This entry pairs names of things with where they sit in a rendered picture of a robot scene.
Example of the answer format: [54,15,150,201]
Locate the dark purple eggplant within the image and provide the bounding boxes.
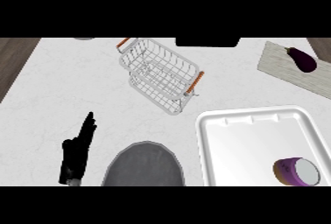
[283,46,317,74]

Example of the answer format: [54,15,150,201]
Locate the pale wooden cutting board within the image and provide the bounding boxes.
[255,40,331,101]

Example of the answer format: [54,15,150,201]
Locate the white wire tiered basket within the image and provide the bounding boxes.
[115,38,206,116]

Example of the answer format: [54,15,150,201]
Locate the purple can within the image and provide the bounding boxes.
[271,157,323,187]

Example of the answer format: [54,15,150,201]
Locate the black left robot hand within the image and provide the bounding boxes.
[56,111,98,186]

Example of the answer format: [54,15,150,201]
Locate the black appliance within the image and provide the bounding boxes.
[174,38,242,48]

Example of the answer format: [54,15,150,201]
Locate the white plastic tray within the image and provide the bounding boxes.
[194,105,331,187]

